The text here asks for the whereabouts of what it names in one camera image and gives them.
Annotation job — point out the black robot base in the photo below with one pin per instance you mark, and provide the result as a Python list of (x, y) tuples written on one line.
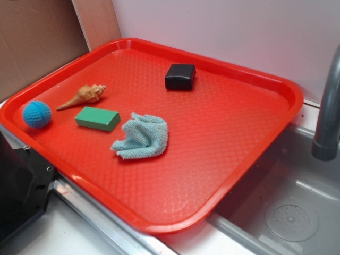
[(27, 179)]

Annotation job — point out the light blue cloth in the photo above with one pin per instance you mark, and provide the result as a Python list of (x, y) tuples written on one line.
[(145, 136)]

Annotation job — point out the red plastic tray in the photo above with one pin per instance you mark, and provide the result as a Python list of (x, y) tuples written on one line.
[(216, 131)]

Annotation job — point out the black rectangular box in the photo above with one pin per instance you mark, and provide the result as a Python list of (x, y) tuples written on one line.
[(180, 77)]

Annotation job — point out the green rectangular block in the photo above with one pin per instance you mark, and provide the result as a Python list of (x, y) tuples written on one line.
[(96, 118)]

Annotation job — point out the tan spiral seashell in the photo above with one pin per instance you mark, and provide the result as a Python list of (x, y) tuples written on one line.
[(85, 95)]

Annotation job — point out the blue knitted ball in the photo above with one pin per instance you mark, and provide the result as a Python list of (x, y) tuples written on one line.
[(37, 114)]

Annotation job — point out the grey sink basin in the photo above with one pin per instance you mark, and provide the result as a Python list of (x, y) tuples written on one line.
[(286, 170)]

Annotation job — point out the round sink drain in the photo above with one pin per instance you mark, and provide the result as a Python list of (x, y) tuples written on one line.
[(291, 221)]

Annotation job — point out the grey metal faucet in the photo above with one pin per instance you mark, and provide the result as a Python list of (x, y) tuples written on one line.
[(326, 139)]

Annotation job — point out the brown cardboard panel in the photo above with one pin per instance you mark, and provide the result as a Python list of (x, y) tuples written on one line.
[(37, 38)]

